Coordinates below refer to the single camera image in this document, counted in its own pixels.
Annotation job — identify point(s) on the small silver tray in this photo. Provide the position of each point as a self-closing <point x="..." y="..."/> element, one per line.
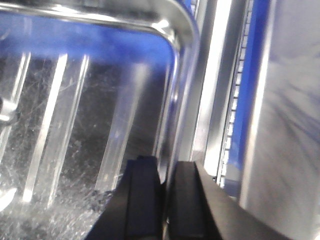
<point x="86" y="86"/>

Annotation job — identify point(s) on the roller conveyor track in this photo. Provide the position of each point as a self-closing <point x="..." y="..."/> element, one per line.
<point x="229" y="80"/>

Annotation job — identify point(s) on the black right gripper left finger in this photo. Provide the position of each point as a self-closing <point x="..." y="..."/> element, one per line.
<point x="134" y="212"/>

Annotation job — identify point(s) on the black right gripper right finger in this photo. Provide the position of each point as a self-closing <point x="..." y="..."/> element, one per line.
<point x="200" y="210"/>

